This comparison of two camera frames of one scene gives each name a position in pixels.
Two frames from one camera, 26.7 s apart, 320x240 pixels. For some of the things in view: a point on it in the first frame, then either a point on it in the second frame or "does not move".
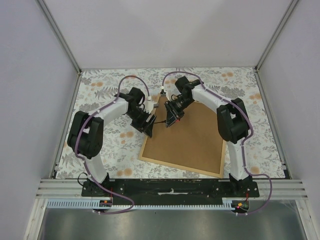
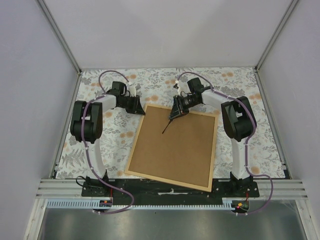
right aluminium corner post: [280, 26] does not move
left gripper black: [143, 126] → [137, 106]
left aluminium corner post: [53, 24] does not move
